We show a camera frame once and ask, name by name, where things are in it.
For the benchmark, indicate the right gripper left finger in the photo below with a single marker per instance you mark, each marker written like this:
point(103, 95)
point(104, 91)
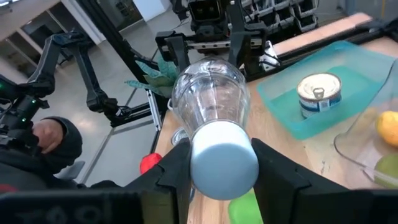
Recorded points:
point(155, 202)

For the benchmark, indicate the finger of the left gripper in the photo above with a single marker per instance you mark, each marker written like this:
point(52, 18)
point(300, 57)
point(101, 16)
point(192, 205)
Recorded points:
point(245, 40)
point(175, 46)

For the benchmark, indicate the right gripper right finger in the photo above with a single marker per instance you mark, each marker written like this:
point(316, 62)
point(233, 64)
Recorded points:
point(311, 205)

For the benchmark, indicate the clear white-capped water bottle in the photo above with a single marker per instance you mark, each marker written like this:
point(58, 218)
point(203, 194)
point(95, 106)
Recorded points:
point(214, 102)

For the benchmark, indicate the bright green toy apple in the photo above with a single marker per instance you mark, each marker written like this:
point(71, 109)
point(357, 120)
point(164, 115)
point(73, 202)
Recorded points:
point(245, 208)

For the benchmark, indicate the cream lid tin can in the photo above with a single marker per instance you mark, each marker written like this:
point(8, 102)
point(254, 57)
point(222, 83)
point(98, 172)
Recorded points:
point(318, 90)

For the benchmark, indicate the yellow toy mango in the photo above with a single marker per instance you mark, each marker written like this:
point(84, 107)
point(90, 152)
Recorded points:
point(388, 127)

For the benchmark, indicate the red toy bell pepper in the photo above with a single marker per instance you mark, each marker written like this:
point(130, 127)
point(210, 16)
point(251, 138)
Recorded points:
point(149, 163)

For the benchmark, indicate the teal artificial plant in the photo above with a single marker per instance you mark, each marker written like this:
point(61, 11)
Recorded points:
point(155, 81)

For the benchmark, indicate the grey storage bin rack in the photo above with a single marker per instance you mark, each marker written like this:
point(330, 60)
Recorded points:
point(280, 12)

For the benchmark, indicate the teal translucent plastic tray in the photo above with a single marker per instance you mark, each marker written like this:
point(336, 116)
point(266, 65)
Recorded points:
point(286, 105)

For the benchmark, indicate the clear plastic bin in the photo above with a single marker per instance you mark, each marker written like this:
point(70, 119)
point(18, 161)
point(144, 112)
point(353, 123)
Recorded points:
point(357, 140)

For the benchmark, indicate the person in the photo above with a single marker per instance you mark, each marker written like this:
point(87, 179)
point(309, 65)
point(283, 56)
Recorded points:
point(62, 161)

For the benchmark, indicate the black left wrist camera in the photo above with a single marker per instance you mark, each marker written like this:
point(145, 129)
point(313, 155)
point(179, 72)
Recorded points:
point(206, 12)

